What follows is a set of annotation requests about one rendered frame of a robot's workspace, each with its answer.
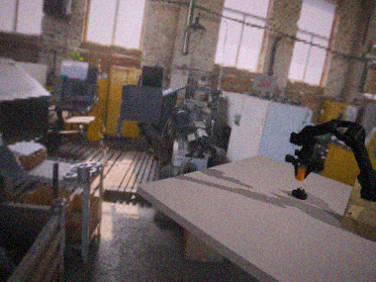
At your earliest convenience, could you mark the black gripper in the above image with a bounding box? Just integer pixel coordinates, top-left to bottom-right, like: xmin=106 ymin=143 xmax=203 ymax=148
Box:
xmin=285 ymin=148 xmax=324 ymax=179

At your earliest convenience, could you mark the orange knob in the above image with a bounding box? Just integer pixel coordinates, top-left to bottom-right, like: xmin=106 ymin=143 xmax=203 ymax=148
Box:
xmin=295 ymin=167 xmax=306 ymax=181

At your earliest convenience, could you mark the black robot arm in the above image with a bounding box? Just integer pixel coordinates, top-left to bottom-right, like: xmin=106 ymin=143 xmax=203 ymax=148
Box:
xmin=289 ymin=119 xmax=376 ymax=202

